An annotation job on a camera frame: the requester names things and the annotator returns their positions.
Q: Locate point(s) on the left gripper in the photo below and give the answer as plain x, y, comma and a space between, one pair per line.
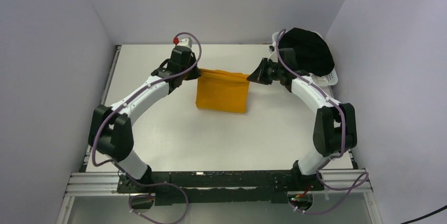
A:
195, 75

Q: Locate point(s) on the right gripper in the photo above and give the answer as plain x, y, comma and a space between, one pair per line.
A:
259, 76

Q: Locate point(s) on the yellow t shirt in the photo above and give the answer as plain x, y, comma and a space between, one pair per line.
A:
222, 91

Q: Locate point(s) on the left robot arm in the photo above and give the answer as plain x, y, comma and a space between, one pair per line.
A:
111, 132

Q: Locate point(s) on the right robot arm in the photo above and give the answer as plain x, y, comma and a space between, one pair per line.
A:
335, 123

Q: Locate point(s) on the black t shirt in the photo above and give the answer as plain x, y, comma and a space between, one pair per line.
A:
312, 52

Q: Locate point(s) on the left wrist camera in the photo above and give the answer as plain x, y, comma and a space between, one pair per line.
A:
183, 42

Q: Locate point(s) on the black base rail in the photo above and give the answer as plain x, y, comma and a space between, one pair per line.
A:
274, 186

